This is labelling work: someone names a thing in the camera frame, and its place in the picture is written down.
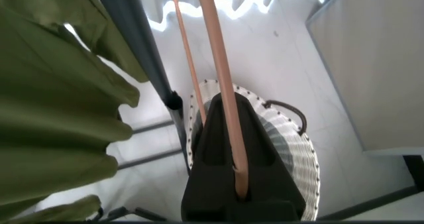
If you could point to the white laundry basket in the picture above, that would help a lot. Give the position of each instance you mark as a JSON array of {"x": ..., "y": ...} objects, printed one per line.
[{"x": 298, "y": 151}]

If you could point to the pink clothes hanger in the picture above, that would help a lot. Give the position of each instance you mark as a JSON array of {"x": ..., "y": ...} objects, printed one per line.
[{"x": 213, "y": 35}]

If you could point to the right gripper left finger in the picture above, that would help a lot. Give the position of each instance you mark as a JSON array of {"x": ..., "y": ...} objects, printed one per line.
[{"x": 208, "y": 191}]

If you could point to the green long-sleeved shirt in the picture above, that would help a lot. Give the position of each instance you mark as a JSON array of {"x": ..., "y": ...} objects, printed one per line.
[{"x": 49, "y": 101}]

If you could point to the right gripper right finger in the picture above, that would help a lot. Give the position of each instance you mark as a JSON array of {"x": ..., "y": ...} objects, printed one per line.
[{"x": 271, "y": 191}]

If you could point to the black clothes rack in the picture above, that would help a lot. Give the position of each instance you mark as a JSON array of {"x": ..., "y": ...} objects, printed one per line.
[{"x": 139, "y": 35}]

